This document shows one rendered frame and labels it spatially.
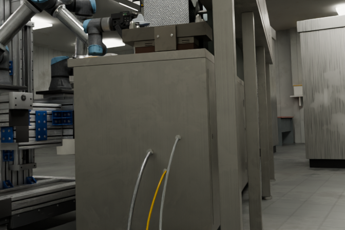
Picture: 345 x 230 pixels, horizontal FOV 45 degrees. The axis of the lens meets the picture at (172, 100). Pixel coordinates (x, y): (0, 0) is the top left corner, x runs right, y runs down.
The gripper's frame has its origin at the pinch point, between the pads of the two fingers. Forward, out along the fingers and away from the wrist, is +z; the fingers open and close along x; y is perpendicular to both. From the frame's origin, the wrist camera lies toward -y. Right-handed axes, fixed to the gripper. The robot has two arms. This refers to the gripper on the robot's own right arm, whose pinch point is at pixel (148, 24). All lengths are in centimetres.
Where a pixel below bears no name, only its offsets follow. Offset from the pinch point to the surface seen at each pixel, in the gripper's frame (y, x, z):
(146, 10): 7.3, -0.3, -0.8
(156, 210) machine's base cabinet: -89, -26, 10
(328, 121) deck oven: -55, 322, 112
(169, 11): 5.7, -0.3, 11.7
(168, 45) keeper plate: -15.9, -21.9, 16.7
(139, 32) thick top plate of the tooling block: -8.4, -19.9, 2.2
